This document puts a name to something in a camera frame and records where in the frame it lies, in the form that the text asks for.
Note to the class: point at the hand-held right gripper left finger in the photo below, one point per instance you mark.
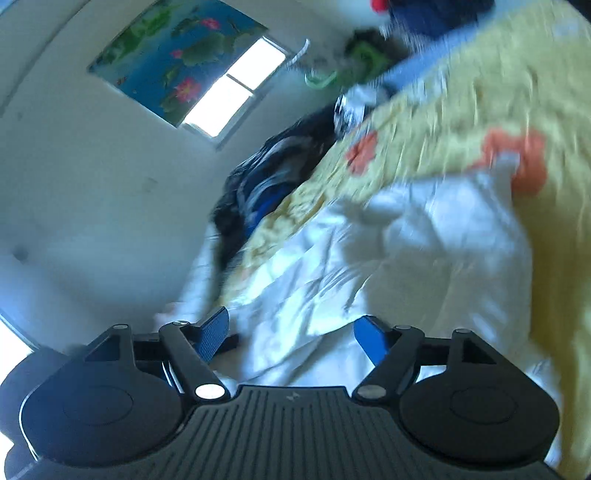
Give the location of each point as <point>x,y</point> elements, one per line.
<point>214,333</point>

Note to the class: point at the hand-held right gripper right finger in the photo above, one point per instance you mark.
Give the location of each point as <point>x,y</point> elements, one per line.
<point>372,340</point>

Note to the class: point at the white garment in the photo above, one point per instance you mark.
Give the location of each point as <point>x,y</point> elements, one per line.
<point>415,230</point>

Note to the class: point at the dark striped clothing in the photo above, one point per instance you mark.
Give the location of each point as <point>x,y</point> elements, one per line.
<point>277,175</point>

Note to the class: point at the window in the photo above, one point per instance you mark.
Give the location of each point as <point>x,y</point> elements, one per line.
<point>217,106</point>

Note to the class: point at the crumpled white grey cloth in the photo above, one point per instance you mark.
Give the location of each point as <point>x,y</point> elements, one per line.
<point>352,105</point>

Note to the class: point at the yellow floral blanket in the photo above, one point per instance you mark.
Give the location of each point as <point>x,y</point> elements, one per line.
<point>485,92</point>

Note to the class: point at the light blue cloth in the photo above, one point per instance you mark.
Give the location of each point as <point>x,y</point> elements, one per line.
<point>408,69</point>

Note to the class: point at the floral print window blind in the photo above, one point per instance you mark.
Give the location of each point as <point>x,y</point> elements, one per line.
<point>161,55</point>

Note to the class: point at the navy quilted jacket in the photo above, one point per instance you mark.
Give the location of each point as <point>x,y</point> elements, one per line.
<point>438,16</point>

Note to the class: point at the red garment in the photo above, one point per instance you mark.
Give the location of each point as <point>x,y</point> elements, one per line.
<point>380,4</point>

